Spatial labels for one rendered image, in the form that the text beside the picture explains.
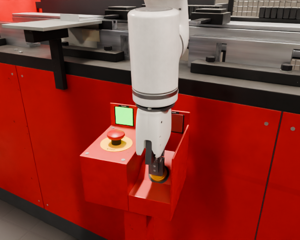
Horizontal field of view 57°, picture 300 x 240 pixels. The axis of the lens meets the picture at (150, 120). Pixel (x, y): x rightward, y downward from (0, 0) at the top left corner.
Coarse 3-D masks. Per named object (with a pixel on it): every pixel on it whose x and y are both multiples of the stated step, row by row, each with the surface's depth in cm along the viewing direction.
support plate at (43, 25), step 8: (8, 24) 84; (16, 24) 84; (24, 24) 84; (32, 24) 84; (40, 24) 84; (48, 24) 84; (56, 24) 84; (64, 24) 84; (72, 24) 86; (80, 24) 89; (88, 24) 92
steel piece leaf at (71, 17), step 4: (60, 16) 96; (64, 16) 95; (68, 16) 94; (72, 16) 93; (76, 16) 93; (64, 20) 96; (68, 20) 95; (72, 20) 94; (76, 20) 93; (80, 20) 94; (84, 20) 95
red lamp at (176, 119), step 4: (172, 116) 64; (176, 116) 64; (180, 116) 64; (172, 120) 65; (176, 120) 64; (180, 120) 64; (172, 124) 65; (176, 124) 65; (180, 124) 64; (172, 128) 65; (176, 128) 65; (180, 128) 65
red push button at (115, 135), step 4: (108, 132) 61; (112, 132) 60; (116, 132) 60; (120, 132) 61; (108, 136) 60; (112, 136) 59; (116, 136) 59; (120, 136) 60; (112, 140) 61; (116, 140) 61; (120, 140) 61; (112, 144) 61; (116, 144) 61
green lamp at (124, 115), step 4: (116, 108) 68; (120, 108) 68; (124, 108) 67; (128, 108) 67; (116, 112) 69; (120, 112) 68; (124, 112) 68; (128, 112) 68; (116, 116) 69; (120, 116) 69; (124, 116) 68; (128, 116) 68; (116, 120) 70; (120, 120) 69; (124, 120) 69; (128, 120) 68; (132, 120) 68; (128, 124) 69; (132, 124) 69
